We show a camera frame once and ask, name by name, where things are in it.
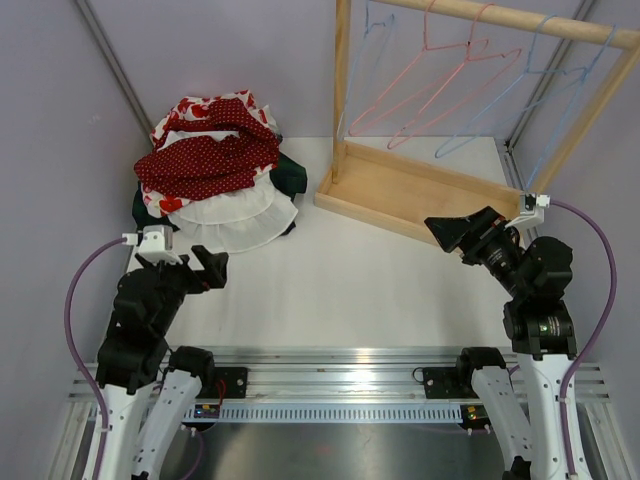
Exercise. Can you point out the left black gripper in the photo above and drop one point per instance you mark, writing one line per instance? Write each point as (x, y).
(204, 279)

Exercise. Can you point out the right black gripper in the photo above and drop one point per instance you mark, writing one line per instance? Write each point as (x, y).
(473, 232)

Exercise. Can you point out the red polka dot skirt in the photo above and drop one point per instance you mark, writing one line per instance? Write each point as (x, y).
(210, 155)

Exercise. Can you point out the dark green plaid skirt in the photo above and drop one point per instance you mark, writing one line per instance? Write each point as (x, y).
(239, 220)

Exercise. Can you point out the white red floral skirt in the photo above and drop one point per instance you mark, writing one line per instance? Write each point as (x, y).
(185, 150)

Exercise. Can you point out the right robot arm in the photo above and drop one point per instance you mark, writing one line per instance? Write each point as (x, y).
(542, 439)

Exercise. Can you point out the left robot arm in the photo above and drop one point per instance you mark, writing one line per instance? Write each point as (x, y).
(145, 388)

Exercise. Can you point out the white pleated dress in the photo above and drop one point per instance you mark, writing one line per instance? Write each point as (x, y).
(193, 109)

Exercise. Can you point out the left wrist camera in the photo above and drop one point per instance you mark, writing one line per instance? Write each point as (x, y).
(153, 245)

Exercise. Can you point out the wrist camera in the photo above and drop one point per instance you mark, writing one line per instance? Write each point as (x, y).
(153, 245)
(531, 211)

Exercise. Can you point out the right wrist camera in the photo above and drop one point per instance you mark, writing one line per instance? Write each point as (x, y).
(531, 211)

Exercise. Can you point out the aluminium mounting rail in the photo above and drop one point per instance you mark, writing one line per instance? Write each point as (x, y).
(334, 375)

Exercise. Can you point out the white slotted cable duct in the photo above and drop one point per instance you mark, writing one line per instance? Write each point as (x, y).
(327, 413)

